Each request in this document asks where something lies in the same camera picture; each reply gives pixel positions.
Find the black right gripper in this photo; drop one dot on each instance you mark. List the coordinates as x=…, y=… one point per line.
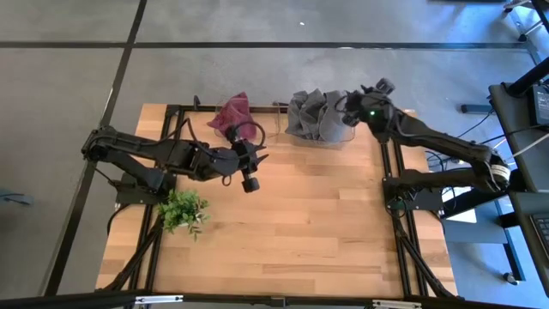
x=373, y=111

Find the black power adapter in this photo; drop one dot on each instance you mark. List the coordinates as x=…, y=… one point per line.
x=541, y=105

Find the black slanted pole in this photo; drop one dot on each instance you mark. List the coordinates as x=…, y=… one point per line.
x=529, y=78

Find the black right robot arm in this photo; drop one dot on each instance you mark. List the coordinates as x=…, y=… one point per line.
x=442, y=143

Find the black aluminium table frame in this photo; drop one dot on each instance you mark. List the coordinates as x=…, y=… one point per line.
x=403, y=253

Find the black caster wheel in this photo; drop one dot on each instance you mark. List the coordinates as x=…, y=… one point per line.
x=511, y=279

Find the maroon baseball cap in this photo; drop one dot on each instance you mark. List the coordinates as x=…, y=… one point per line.
x=233, y=116

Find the black keyboard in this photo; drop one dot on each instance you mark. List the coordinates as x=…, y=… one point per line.
x=542, y=232

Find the grey stand base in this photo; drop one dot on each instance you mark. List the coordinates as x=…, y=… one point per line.
x=525, y=23

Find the black overhead rig beam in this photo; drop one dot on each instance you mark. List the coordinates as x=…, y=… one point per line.
x=64, y=300

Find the black floor foot bar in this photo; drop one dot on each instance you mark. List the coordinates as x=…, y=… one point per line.
x=475, y=108

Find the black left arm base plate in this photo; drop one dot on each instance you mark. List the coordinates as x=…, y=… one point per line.
x=141, y=197

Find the small green potted plant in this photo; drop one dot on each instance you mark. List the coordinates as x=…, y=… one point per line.
x=182, y=212

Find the black desk leg bar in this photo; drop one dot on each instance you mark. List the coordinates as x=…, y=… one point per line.
x=472, y=199

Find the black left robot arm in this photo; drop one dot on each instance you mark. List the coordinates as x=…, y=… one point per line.
x=141, y=148

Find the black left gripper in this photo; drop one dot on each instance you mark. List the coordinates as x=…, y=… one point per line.
x=218, y=161

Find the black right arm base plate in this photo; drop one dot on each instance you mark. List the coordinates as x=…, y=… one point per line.
x=422, y=199

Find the clear plastic bin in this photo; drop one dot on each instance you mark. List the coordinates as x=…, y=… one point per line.
x=359, y=129
x=272, y=124

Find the black desk with keyboard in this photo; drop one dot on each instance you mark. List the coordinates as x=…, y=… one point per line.
x=525, y=210

